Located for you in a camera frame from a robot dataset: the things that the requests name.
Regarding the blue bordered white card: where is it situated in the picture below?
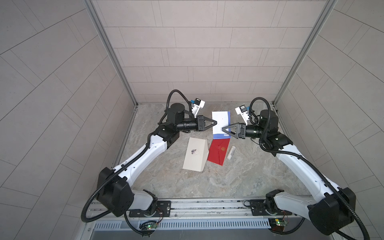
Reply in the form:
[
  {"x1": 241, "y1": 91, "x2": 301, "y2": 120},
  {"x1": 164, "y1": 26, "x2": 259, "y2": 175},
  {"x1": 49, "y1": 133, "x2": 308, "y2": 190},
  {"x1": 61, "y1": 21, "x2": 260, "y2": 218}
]
[{"x1": 212, "y1": 111, "x2": 231, "y2": 140}]

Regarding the white glue stick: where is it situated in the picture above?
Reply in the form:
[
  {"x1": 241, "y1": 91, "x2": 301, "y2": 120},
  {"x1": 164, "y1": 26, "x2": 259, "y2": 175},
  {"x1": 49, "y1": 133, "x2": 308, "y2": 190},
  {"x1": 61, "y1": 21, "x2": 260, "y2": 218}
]
[{"x1": 227, "y1": 146, "x2": 236, "y2": 160}]

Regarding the red paper envelope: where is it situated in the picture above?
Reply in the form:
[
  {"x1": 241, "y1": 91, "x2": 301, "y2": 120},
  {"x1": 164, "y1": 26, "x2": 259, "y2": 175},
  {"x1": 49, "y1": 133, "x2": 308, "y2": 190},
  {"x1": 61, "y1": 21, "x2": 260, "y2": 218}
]
[{"x1": 207, "y1": 139, "x2": 230, "y2": 166}]

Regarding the cream paper envelope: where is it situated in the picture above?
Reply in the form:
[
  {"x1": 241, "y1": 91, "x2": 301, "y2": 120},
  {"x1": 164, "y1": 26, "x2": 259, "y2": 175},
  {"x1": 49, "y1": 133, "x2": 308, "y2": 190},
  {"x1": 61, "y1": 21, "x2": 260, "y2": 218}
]
[{"x1": 183, "y1": 138, "x2": 209, "y2": 172}]

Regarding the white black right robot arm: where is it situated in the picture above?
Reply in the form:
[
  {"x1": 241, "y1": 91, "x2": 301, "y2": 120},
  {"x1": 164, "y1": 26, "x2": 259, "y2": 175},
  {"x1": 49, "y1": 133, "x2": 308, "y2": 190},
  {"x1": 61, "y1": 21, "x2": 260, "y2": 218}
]
[{"x1": 222, "y1": 106, "x2": 362, "y2": 240}]

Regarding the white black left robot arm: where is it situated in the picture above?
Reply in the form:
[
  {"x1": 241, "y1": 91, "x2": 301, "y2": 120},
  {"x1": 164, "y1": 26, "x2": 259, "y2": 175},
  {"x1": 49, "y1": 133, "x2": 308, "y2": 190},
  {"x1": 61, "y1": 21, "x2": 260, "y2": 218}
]
[{"x1": 95, "y1": 103, "x2": 217, "y2": 217}]

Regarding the right green circuit board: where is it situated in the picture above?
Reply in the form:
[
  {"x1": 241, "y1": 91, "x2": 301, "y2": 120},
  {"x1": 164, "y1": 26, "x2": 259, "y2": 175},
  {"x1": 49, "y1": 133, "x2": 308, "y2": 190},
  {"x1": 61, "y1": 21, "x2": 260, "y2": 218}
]
[{"x1": 269, "y1": 219, "x2": 289, "y2": 233}]

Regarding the green circuit board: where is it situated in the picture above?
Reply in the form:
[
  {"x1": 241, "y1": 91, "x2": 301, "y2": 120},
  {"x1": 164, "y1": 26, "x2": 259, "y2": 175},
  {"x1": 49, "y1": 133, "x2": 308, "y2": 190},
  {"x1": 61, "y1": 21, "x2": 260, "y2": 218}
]
[
  {"x1": 140, "y1": 221, "x2": 159, "y2": 231},
  {"x1": 269, "y1": 219, "x2": 289, "y2": 233}
]

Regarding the left green circuit board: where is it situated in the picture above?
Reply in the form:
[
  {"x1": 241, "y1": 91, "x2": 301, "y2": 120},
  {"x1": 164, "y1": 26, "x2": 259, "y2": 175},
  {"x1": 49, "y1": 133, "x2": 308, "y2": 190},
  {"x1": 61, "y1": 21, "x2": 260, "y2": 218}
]
[{"x1": 140, "y1": 221, "x2": 159, "y2": 231}]

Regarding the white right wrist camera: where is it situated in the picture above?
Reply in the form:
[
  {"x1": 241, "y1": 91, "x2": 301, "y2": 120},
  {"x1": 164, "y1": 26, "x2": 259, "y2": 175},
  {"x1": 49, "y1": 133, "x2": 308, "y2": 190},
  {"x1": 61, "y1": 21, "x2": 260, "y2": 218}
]
[{"x1": 235, "y1": 105, "x2": 250, "y2": 126}]

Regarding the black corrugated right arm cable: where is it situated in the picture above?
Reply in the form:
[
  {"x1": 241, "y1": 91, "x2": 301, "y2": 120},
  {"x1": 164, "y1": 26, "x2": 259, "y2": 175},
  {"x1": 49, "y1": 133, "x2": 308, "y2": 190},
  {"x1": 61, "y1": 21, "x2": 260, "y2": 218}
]
[{"x1": 248, "y1": 96, "x2": 370, "y2": 240}]

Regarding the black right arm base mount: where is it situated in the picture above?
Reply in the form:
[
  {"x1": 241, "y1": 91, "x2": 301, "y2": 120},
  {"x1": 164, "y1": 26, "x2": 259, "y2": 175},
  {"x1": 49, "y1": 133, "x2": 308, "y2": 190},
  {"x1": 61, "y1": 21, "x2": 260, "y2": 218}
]
[{"x1": 243, "y1": 199, "x2": 292, "y2": 217}]

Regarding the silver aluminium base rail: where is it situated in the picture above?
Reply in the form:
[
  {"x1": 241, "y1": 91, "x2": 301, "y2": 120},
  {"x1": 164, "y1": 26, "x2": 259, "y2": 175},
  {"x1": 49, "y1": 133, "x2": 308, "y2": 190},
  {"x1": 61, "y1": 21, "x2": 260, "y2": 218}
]
[{"x1": 78, "y1": 197, "x2": 340, "y2": 240}]

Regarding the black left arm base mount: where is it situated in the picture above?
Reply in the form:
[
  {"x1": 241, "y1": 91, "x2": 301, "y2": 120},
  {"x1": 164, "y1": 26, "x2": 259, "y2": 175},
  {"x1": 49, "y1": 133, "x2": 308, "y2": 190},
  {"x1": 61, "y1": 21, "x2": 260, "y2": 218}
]
[{"x1": 129, "y1": 201, "x2": 172, "y2": 218}]

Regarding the silver right corner post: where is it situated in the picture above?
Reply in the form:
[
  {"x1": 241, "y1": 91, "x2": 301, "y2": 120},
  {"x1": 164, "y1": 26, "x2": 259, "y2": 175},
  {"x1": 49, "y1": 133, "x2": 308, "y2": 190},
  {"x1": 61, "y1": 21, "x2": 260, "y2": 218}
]
[{"x1": 273, "y1": 0, "x2": 338, "y2": 107}]

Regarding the silver aluminium corner post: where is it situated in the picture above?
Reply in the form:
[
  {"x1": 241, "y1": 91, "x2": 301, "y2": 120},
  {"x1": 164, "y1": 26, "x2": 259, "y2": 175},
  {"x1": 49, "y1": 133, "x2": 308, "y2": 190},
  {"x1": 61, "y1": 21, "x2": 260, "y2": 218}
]
[{"x1": 83, "y1": 0, "x2": 138, "y2": 108}]

